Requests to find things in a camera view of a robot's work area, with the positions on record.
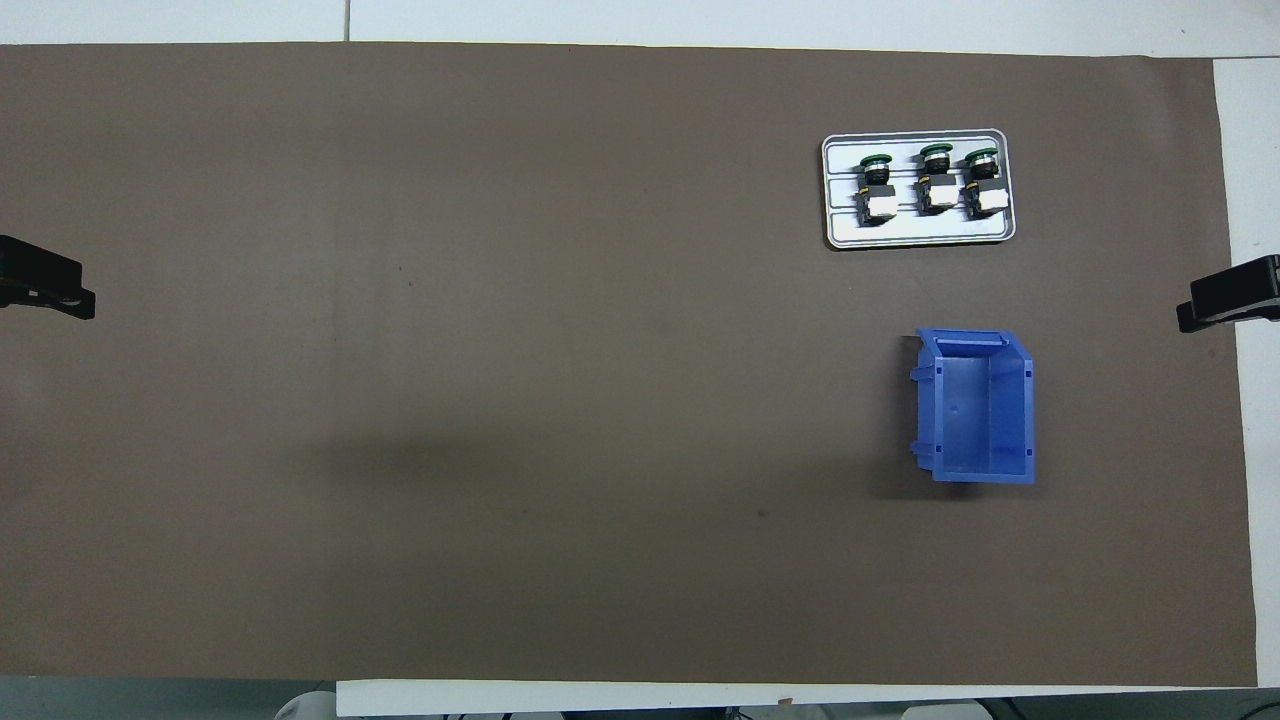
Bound green mushroom push button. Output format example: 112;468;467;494
857;152;898;225
962;147;1008;220
915;143;958;216

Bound blue plastic storage bin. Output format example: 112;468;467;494
908;328;1037;486

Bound silver metal tray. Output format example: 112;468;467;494
821;129;1017;250

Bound brown paper table mat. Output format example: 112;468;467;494
0;42;1259;689

